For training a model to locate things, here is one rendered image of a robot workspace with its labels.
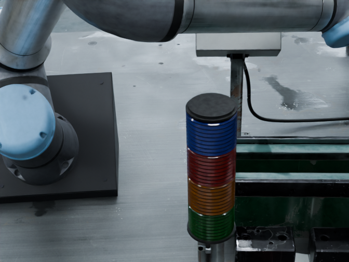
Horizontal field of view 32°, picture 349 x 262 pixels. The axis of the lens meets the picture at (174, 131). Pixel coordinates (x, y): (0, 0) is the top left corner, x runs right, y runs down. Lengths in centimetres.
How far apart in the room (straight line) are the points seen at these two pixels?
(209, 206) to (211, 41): 54
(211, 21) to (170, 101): 78
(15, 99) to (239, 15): 43
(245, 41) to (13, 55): 46
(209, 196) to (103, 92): 58
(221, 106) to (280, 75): 97
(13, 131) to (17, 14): 20
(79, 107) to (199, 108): 60
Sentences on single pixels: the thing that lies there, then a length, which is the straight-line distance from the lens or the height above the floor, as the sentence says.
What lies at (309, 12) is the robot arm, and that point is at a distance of 88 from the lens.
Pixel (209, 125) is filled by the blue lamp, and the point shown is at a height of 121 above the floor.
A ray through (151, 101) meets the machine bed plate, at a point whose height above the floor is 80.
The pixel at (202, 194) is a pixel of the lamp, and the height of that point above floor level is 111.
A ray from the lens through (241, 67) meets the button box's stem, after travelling 127.
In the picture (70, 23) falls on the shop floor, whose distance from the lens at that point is 413.
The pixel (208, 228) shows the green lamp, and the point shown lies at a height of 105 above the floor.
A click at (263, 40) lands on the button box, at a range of 123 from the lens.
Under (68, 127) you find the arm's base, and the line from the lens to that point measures 121.
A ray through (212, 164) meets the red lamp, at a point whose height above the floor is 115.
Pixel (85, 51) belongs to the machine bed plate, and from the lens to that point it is 183.
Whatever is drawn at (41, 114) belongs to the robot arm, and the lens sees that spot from 104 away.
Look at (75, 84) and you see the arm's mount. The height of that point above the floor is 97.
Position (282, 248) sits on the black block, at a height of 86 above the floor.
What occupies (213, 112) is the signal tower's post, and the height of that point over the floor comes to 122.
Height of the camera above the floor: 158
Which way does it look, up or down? 33 degrees down
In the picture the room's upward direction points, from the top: 2 degrees counter-clockwise
